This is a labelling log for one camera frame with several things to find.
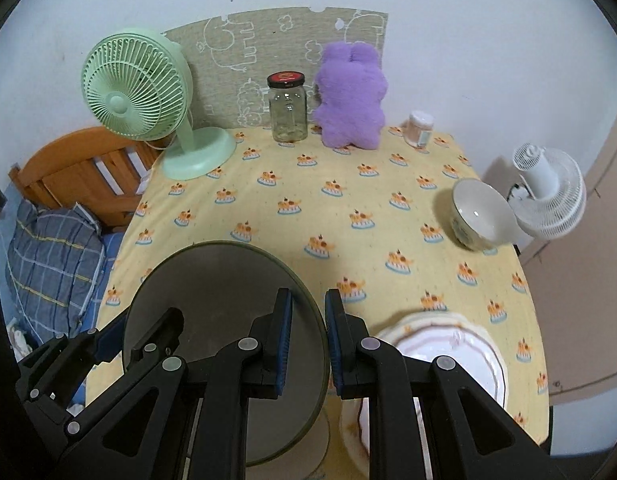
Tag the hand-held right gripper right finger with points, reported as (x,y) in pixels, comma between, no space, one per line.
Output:
(333,345)

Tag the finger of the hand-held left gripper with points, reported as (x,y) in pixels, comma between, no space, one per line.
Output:
(153,332)
(106,342)

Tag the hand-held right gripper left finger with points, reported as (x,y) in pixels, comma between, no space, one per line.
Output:
(284,345)

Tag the large green-rimmed bowl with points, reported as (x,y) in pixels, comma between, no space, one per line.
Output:
(213,310)

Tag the cream floral plate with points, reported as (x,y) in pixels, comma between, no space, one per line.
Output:
(349,430)

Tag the white crumpled cloth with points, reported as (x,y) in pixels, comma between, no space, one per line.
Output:
(19,342)

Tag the blue bed sheet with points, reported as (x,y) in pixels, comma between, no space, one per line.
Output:
(106,250)

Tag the white red-patterned plate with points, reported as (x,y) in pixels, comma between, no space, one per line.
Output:
(433,342)

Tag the blue plaid pillow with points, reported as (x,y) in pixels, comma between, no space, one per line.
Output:
(48,260)

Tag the yellow printed tablecloth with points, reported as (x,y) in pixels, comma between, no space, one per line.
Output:
(338,220)

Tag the white patterned bowl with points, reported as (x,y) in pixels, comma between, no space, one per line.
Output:
(481,210)

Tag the small white container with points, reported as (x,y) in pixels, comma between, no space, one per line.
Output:
(419,130)

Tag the glass jar with black lid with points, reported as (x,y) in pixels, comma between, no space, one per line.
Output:
(288,110)

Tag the green desk fan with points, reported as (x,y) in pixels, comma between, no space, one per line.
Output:
(123,90)

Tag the purple plush toy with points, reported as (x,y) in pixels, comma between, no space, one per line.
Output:
(348,100)

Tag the white fan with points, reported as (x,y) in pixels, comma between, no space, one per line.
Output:
(548,185)

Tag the grey elephant print cloth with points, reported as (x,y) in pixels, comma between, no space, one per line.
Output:
(238,60)

